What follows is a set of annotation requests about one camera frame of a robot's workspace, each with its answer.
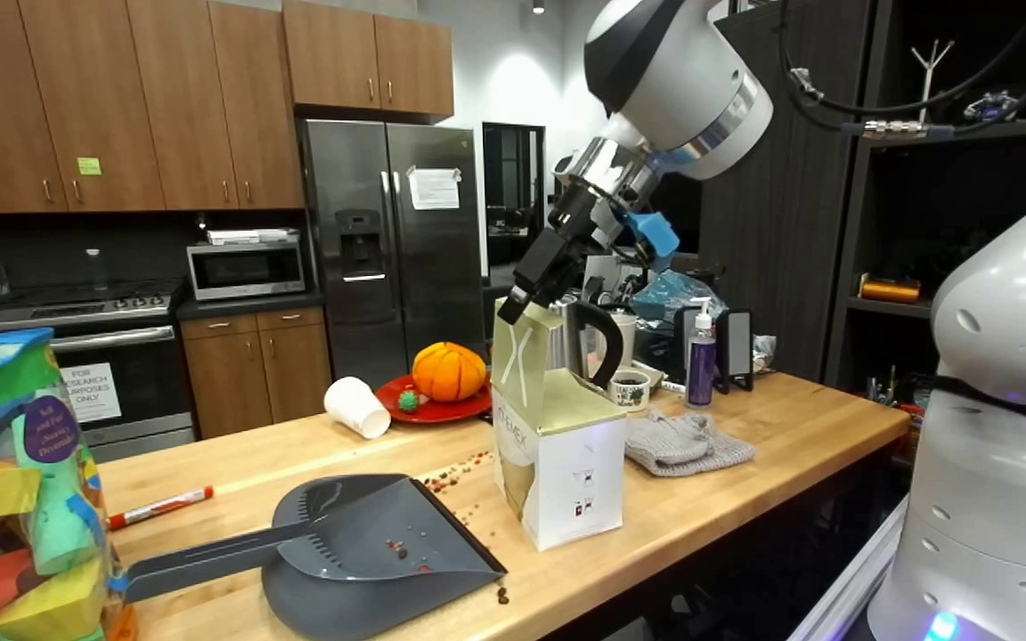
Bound orange pumpkin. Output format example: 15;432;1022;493
408;337;493;404

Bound red marker pen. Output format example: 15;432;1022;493
104;479;219;535

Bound clear plastic bag with items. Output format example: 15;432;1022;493
632;263;731;324

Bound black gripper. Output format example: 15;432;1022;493
495;174;634;326

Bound silver microwave oven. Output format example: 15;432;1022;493
187;239;309;303

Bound dark storage shelf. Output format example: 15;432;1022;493
830;0;1026;404

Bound red plate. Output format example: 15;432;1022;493
373;373;495;426

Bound white paper cup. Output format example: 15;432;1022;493
320;373;395;440

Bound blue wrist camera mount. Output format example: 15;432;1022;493
624;211;683;265

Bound colourful toy block bag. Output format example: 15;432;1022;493
0;326;127;641

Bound purple pump bottle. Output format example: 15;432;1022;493
683;297;720;408

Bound white paper on stove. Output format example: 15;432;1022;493
57;358;124;426

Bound dark steel refrigerator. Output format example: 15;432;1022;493
295;115;493;388

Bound white paper sheet on refrigerator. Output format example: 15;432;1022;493
408;163;468;213

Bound white tray on microwave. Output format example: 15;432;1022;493
205;225;304;250

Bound aluminium robot stand frame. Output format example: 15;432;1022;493
791;493;916;641

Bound grey plastic dustpan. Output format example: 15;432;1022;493
115;472;510;641

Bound brown wooden wall cabinets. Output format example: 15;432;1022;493
0;0;455;217

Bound brown wooden base cabinet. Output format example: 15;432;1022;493
180;303;335;436

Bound black kitchen stove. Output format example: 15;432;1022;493
0;296;201;460

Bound grey knitted cloth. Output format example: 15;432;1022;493
624;408;759;479

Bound small white ramekin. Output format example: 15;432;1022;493
608;365;658;408

